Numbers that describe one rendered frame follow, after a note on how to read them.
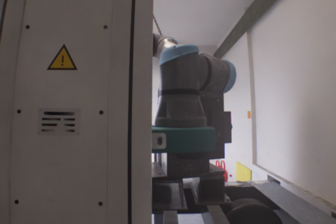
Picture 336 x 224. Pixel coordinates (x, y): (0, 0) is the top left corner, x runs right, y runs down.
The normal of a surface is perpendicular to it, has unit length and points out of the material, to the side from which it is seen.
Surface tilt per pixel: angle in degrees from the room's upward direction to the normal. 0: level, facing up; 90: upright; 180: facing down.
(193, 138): 90
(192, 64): 90
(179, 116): 73
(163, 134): 90
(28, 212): 90
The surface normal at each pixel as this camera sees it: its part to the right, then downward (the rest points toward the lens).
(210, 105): 0.23, -0.10
